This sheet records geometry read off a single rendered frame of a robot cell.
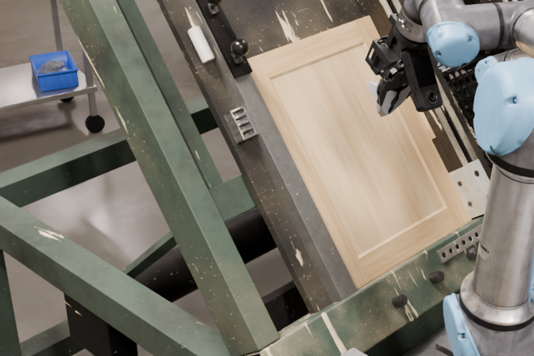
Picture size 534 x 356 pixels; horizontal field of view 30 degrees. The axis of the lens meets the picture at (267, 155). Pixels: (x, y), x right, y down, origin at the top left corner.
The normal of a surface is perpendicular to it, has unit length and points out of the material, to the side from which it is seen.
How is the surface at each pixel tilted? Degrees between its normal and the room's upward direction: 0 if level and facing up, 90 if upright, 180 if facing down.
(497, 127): 83
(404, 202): 54
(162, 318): 0
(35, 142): 0
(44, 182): 90
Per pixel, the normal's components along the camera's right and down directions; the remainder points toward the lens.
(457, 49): 0.14, 0.77
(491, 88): -0.98, 0.00
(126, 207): -0.04, -0.90
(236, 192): 0.53, -0.30
